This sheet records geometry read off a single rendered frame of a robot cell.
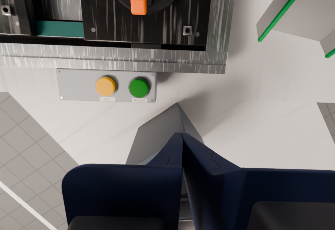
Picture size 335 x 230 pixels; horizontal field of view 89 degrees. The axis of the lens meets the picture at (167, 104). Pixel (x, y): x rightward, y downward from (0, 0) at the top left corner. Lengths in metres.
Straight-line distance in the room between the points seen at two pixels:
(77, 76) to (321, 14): 0.46
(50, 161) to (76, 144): 1.31
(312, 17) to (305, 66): 0.22
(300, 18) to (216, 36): 0.14
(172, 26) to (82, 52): 0.19
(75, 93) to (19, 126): 1.48
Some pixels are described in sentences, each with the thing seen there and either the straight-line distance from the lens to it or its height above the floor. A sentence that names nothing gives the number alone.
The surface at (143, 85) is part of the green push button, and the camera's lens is 0.36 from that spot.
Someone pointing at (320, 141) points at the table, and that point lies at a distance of 0.72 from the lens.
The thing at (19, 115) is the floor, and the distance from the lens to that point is 1.84.
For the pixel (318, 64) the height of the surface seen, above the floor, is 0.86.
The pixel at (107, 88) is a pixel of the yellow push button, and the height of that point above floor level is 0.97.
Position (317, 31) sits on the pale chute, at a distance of 0.42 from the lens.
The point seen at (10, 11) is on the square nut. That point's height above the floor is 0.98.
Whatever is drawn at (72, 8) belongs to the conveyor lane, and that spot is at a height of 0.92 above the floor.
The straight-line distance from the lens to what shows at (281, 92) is 0.58.
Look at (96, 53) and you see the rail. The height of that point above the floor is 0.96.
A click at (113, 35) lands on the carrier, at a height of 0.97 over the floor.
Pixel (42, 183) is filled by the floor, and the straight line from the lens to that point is 2.10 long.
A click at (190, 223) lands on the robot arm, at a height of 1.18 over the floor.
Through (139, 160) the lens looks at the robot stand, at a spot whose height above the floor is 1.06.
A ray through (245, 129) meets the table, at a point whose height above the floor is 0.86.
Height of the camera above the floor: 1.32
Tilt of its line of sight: 74 degrees down
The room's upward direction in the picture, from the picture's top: 177 degrees clockwise
